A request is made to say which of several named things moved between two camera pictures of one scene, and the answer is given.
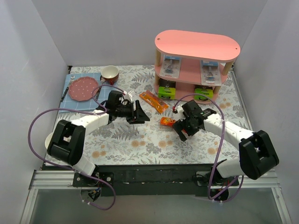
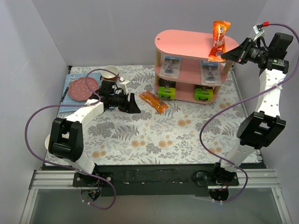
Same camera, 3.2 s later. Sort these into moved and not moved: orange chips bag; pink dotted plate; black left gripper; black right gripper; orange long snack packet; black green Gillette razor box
Moved: black right gripper; orange chips bag; black left gripper
Not moved: black green Gillette razor box; orange long snack packet; pink dotted plate
